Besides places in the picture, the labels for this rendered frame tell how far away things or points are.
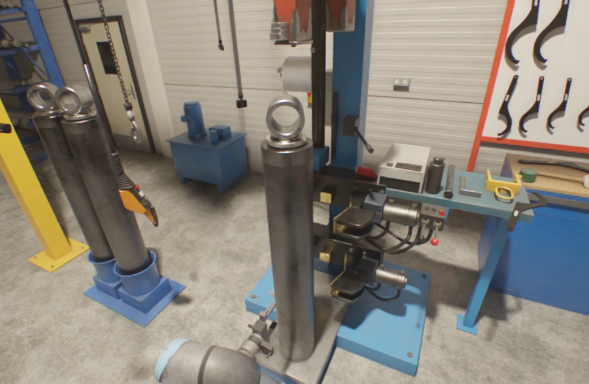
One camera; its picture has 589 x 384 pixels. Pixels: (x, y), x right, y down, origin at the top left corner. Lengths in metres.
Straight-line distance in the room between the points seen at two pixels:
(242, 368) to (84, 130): 1.60
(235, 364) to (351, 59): 1.57
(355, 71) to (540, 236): 1.70
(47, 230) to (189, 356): 2.80
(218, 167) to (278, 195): 2.68
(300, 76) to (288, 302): 1.60
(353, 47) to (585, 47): 2.13
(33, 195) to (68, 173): 1.03
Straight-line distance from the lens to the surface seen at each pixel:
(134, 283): 2.60
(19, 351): 3.01
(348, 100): 1.92
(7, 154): 3.33
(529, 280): 2.90
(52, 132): 2.39
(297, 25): 1.31
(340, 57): 1.90
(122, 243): 2.41
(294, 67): 2.47
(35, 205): 3.48
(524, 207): 1.88
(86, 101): 2.13
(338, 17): 1.64
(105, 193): 2.23
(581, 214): 2.62
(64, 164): 2.45
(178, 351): 0.97
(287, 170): 1.20
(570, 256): 2.80
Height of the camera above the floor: 1.89
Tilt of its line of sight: 29 degrees down
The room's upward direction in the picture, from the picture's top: 2 degrees counter-clockwise
